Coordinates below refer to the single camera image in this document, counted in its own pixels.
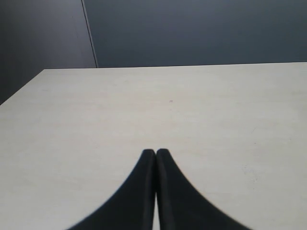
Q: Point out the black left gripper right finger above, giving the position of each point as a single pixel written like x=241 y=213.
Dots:
x=180 y=205

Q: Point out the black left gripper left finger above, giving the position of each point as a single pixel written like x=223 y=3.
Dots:
x=131 y=207

